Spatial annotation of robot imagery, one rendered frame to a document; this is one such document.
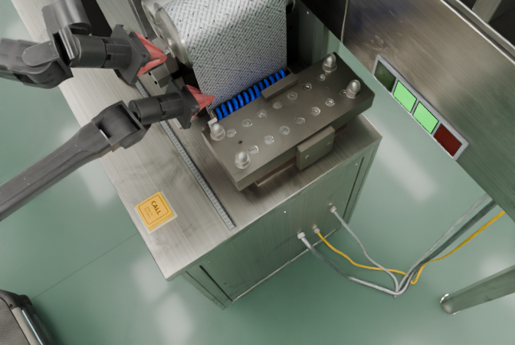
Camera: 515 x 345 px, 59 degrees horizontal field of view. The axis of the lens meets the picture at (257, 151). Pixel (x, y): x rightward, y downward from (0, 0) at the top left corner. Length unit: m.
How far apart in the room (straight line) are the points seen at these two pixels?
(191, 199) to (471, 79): 0.71
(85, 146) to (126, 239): 1.28
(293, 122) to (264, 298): 1.07
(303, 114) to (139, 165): 0.46
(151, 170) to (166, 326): 0.97
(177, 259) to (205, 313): 0.90
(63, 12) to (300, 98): 0.56
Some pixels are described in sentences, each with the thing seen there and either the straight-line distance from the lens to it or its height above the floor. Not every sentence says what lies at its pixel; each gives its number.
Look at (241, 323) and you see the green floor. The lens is 2.00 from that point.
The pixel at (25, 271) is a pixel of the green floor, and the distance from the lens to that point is 2.33.
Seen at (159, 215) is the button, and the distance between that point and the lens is 1.15.
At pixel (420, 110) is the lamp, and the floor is 1.19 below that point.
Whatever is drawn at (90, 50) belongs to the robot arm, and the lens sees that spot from 0.84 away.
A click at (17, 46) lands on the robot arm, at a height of 1.40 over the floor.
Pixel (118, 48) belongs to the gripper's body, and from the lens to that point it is 0.88.
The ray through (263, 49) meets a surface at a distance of 1.07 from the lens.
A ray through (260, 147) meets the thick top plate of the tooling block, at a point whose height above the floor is 1.03.
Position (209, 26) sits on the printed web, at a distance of 0.93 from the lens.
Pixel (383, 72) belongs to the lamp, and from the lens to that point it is 0.98.
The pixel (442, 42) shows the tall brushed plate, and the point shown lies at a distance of 0.81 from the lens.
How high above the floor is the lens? 1.98
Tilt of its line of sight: 64 degrees down
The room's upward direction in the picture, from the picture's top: 9 degrees counter-clockwise
